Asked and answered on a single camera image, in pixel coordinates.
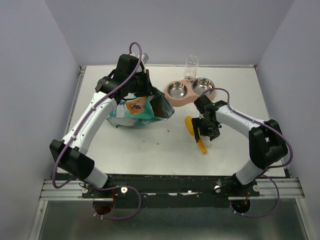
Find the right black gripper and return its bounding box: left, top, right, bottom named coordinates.
left=190, top=116, right=220, bottom=142

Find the yellow plastic scoop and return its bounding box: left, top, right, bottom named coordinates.
left=184, top=116, right=208, bottom=155

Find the teal dog food bag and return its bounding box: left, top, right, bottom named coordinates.
left=106, top=88, right=175, bottom=128

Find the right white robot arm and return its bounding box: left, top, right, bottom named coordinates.
left=191, top=95, right=288, bottom=196

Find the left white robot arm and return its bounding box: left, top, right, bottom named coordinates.
left=49, top=52, right=157, bottom=198

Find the pink double pet bowl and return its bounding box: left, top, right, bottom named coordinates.
left=164, top=77, right=216, bottom=107

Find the clear water bottle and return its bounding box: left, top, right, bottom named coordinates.
left=184, top=55, right=199, bottom=82

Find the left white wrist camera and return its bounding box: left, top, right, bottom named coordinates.
left=131, top=52, right=149, bottom=65

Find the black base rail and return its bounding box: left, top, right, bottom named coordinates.
left=82, top=174, right=260, bottom=209

